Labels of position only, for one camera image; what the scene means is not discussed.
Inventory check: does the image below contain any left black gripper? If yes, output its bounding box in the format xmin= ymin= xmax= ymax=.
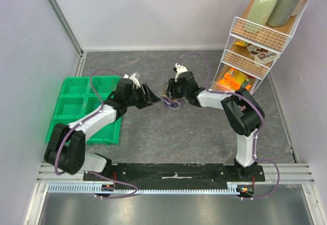
xmin=125 ymin=82 xmax=160 ymax=109

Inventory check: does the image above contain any coloured cable bundle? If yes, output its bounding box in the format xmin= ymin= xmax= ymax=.
xmin=159 ymin=80 xmax=186 ymax=110

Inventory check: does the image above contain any brown cable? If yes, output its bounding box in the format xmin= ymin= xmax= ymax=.
xmin=103 ymin=80 xmax=121 ymax=93

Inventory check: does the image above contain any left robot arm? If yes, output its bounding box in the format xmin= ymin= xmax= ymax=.
xmin=44 ymin=78 xmax=160 ymax=181

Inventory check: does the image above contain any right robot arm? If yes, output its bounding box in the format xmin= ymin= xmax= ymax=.
xmin=167 ymin=72 xmax=265 ymax=181

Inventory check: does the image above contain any orange snack box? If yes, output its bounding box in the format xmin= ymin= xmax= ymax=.
xmin=217 ymin=67 xmax=252 ymax=92

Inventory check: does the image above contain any yellow snack bag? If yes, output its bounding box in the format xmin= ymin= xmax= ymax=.
xmin=234 ymin=41 xmax=250 ymax=47

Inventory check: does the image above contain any green compartment bin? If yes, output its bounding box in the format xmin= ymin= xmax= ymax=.
xmin=45 ymin=76 xmax=122 ymax=145

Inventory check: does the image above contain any chobani yogurt pack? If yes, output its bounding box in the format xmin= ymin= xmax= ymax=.
xmin=247 ymin=44 xmax=279 ymax=65

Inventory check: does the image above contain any light green spray bottle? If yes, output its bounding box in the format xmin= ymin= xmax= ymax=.
xmin=245 ymin=0 xmax=277 ymax=33

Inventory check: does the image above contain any dark green bottle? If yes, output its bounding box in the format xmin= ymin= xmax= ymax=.
xmin=267 ymin=0 xmax=300 ymax=27

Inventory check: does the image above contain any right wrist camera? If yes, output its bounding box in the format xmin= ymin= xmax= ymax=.
xmin=173 ymin=63 xmax=188 ymax=76

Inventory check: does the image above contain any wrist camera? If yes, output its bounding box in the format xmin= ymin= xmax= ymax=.
xmin=123 ymin=72 xmax=141 ymax=88
xmin=173 ymin=63 xmax=188 ymax=76

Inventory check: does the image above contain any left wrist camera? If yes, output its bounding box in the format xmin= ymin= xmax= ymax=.
xmin=123 ymin=72 xmax=141 ymax=88

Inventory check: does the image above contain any white wire shelf rack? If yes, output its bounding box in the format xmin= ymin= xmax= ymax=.
xmin=211 ymin=0 xmax=309 ymax=93

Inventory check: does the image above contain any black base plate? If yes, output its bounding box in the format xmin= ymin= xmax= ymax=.
xmin=83 ymin=162 xmax=266 ymax=191

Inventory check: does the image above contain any aluminium rail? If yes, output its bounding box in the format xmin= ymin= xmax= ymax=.
xmin=37 ymin=163 xmax=314 ymax=197

